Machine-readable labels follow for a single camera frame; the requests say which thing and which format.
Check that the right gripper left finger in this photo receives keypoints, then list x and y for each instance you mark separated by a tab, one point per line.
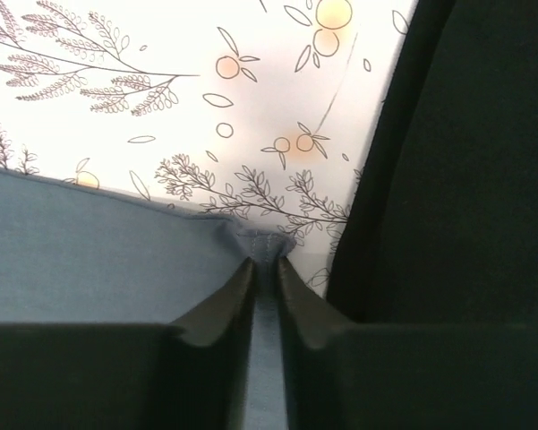
203	359

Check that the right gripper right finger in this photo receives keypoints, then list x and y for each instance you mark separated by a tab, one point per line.
320	392

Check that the blue grey t shirt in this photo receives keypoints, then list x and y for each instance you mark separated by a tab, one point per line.
90	282

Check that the folded black t shirt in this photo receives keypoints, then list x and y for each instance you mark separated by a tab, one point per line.
444	225

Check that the floral table mat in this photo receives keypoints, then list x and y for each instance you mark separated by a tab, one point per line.
262	110

